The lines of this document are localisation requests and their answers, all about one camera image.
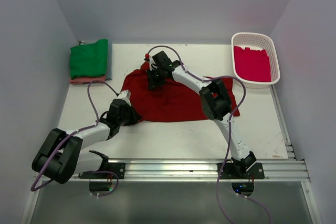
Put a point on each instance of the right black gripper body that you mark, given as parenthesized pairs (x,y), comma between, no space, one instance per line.
(156,77)

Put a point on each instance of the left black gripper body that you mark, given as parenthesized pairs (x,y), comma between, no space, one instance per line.
(128,118)

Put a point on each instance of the dark red t-shirt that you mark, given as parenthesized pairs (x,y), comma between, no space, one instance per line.
(172,102)

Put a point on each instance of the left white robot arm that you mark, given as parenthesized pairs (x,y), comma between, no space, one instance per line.
(61,154)

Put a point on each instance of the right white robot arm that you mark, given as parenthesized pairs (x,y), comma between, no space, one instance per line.
(215,103)

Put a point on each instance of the grey-blue folded t-shirt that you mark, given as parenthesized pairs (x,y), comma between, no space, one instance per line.
(109,62)

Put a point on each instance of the pink folded t-shirt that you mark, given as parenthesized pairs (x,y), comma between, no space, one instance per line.
(85,80)

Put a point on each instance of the green folded t-shirt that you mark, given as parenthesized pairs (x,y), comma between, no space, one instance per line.
(89,60)

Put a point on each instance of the magenta t-shirt in basket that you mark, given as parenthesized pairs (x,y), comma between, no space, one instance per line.
(252,65)

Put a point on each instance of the white plastic basket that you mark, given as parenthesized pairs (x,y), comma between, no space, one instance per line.
(257,41)

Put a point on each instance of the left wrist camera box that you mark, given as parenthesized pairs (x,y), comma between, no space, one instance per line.
(125,96)

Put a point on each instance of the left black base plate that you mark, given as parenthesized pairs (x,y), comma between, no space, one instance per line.
(107,171)

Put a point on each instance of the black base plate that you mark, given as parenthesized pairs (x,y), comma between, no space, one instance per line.
(230,172)
(107,171)

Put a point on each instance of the aluminium mounting rail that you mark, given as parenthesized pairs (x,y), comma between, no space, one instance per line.
(200,169)

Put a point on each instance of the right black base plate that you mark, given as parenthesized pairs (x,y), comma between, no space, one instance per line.
(230,172)

